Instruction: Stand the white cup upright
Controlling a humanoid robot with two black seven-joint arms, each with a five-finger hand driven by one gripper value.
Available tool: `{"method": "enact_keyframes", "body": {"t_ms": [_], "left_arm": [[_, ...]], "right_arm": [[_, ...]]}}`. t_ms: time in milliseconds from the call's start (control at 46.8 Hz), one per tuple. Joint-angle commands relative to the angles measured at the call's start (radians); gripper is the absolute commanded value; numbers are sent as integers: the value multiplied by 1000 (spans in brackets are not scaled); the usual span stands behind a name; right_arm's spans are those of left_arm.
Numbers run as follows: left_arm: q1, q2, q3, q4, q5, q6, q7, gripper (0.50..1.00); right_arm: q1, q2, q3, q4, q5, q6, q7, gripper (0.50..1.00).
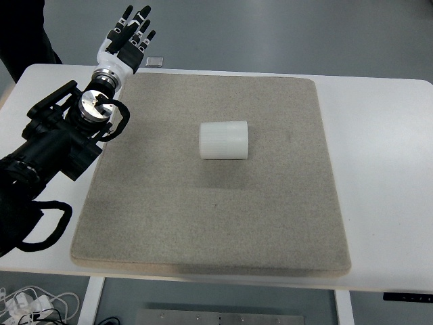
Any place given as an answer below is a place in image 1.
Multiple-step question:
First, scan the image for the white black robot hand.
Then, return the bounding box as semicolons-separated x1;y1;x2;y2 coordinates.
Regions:
95;5;157;77

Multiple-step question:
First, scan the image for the white table leg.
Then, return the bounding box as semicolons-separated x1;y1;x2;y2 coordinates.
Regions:
334;289;356;325
77;276;106;325

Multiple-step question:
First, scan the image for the white power strip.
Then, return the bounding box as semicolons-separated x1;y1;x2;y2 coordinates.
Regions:
4;292;55;321

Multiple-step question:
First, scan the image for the black table control panel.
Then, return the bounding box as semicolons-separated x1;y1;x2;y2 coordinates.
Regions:
382;291;433;302

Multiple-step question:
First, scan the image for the white ribbed cup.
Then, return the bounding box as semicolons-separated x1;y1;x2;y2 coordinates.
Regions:
198;120;250;160

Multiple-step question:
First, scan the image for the person's leg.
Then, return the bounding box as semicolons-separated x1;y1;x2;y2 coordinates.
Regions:
0;0;64;84

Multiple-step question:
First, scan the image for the white cable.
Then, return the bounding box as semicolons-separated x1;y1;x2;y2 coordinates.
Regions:
0;285;81;325

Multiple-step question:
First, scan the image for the grey metal plate with screws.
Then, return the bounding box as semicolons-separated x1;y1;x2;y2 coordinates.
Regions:
135;308;306;325

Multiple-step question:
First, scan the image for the beige felt mat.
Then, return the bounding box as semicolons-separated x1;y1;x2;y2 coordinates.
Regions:
70;71;352;279

